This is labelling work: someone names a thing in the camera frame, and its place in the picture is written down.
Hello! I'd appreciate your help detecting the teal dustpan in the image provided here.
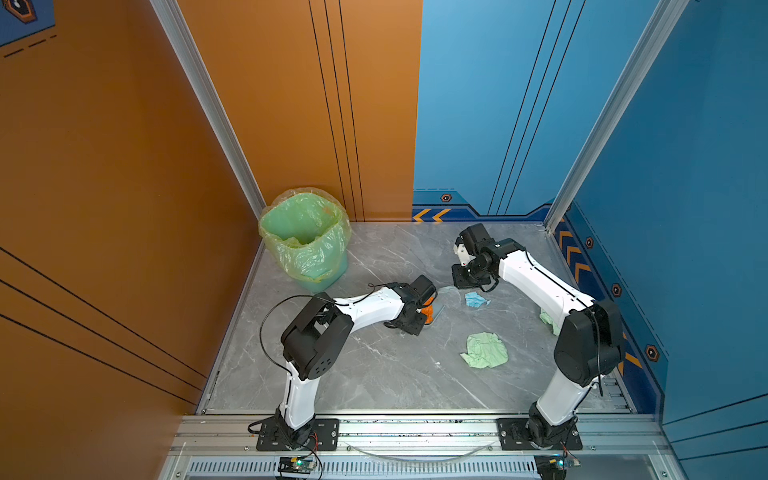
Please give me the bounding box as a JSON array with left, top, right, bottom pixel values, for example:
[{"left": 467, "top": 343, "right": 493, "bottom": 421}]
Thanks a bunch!
[{"left": 427, "top": 295, "right": 445, "bottom": 322}]

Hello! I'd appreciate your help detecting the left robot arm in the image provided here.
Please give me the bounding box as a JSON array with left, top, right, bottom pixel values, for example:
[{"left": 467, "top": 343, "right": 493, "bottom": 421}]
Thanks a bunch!
[{"left": 275, "top": 275, "right": 438, "bottom": 446}]

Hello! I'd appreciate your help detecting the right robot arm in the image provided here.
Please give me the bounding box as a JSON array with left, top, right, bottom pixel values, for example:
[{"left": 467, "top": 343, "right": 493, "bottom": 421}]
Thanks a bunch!
[{"left": 452, "top": 237, "right": 625, "bottom": 449}]

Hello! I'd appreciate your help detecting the large green crumpled paper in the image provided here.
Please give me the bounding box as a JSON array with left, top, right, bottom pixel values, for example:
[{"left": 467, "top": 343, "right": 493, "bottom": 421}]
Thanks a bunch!
[{"left": 460, "top": 332, "right": 509, "bottom": 369}]

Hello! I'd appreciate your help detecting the orange crumpled paper far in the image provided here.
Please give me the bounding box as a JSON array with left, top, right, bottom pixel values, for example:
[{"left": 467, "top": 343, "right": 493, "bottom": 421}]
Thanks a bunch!
[{"left": 420, "top": 304, "right": 434, "bottom": 325}]

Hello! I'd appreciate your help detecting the light blue paper scrap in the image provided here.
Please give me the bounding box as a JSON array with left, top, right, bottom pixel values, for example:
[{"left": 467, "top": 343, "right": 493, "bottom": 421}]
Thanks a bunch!
[{"left": 465, "top": 292, "right": 490, "bottom": 309}]

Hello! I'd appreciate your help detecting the small green paper scrap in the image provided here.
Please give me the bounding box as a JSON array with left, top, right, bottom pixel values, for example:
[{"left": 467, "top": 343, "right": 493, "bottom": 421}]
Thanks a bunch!
[{"left": 539, "top": 310, "right": 561, "bottom": 336}]

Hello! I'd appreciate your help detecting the green trash bin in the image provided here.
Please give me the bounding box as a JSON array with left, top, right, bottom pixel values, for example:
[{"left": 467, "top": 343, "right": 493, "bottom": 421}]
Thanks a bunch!
[{"left": 261, "top": 191, "right": 351, "bottom": 293}]

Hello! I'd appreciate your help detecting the right circuit board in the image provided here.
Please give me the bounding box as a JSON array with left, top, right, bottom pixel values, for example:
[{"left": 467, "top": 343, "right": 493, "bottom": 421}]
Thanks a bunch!
[{"left": 534, "top": 456, "right": 581, "bottom": 480}]

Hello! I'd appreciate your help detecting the circuit board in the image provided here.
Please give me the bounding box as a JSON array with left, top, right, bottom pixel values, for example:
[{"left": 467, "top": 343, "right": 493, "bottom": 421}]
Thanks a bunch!
[
  {"left": 277, "top": 456, "right": 318, "bottom": 479},
  {"left": 534, "top": 456, "right": 581, "bottom": 480}
]

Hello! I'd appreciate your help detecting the left circuit board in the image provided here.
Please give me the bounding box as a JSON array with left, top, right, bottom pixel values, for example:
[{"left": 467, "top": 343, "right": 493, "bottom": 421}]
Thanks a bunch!
[{"left": 277, "top": 456, "right": 318, "bottom": 479}]

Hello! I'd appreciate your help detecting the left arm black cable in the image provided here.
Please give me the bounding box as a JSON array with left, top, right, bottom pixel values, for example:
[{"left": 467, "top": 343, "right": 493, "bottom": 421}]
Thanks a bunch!
[{"left": 258, "top": 281, "right": 397, "bottom": 379}]

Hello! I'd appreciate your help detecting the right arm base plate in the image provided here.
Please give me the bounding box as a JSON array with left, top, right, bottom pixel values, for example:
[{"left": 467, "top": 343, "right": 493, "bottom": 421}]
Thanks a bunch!
[{"left": 496, "top": 416, "right": 583, "bottom": 451}]

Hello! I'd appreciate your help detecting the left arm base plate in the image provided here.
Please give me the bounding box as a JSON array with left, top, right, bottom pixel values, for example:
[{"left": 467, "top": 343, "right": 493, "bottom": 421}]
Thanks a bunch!
[{"left": 255, "top": 417, "right": 340, "bottom": 452}]

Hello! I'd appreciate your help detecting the aluminium frame rail front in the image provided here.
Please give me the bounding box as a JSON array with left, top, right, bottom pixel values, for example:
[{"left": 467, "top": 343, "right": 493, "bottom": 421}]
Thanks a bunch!
[{"left": 159, "top": 411, "right": 686, "bottom": 479}]

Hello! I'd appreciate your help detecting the right aluminium corner post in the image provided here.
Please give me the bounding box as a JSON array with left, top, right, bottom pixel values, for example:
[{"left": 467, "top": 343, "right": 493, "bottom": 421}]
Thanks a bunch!
[{"left": 544, "top": 0, "right": 689, "bottom": 234}]

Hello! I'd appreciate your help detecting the aluminium corner post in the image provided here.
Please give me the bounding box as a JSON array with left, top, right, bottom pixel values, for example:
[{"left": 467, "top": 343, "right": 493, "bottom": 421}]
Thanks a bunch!
[
  {"left": 544, "top": 0, "right": 689, "bottom": 234},
  {"left": 149, "top": 0, "right": 266, "bottom": 214}
]

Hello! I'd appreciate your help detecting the left aluminium corner post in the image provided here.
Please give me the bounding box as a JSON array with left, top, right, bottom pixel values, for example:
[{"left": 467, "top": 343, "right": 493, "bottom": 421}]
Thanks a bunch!
[{"left": 149, "top": 0, "right": 266, "bottom": 214}]

